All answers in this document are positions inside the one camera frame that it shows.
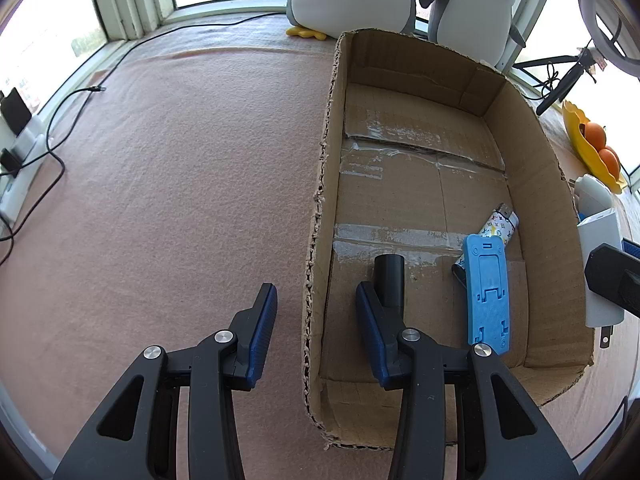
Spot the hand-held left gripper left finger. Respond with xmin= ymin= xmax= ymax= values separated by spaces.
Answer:
xmin=52 ymin=283 xmax=279 ymax=480

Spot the black cable with plug end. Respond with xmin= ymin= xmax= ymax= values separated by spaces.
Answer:
xmin=47 ymin=85 xmax=107 ymax=153

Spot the white ring light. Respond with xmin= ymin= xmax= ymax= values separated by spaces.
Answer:
xmin=577 ymin=0 xmax=640 ymax=81

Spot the orange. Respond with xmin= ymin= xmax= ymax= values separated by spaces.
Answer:
xmin=585 ymin=122 xmax=607 ymax=151
xmin=599 ymin=147 xmax=621 ymax=176

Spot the white charger plug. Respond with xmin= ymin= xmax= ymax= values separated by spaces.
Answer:
xmin=576 ymin=210 xmax=627 ymax=350

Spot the black power plug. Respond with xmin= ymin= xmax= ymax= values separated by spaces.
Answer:
xmin=0 ymin=149 xmax=22 ymax=177

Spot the patterned lighter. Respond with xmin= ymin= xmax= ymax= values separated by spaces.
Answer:
xmin=452 ymin=203 xmax=519 ymax=281

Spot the black cylinder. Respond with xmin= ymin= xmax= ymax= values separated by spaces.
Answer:
xmin=375 ymin=254 xmax=407 ymax=312

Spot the white power strip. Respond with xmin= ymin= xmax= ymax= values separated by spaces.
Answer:
xmin=0 ymin=115 xmax=49 ymax=226

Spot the thin black ring light cable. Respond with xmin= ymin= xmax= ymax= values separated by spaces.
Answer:
xmin=530 ymin=61 xmax=562 ymax=99

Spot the grey rounded plug-in device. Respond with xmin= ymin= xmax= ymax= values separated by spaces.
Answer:
xmin=574 ymin=174 xmax=614 ymax=221

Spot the black charger brick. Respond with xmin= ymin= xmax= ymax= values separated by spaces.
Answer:
xmin=0 ymin=87 xmax=32 ymax=136

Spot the cardboard box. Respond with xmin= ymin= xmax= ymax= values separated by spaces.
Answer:
xmin=302 ymin=29 xmax=596 ymax=451

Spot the black tripod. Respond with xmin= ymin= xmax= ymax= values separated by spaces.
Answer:
xmin=515 ymin=47 xmax=601 ymax=117

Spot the pink cloth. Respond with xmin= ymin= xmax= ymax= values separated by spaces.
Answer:
xmin=0 ymin=12 xmax=640 ymax=480

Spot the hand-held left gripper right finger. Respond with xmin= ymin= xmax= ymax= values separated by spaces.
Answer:
xmin=355 ymin=282 xmax=581 ymax=480

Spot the small penguin plush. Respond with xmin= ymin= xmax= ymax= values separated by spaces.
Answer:
xmin=419 ymin=0 xmax=527 ymax=69

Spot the yellow bowl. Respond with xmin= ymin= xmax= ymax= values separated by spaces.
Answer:
xmin=562 ymin=101 xmax=629 ymax=194

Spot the blue phone stand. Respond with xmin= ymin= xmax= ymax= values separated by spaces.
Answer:
xmin=462 ymin=234 xmax=512 ymax=357

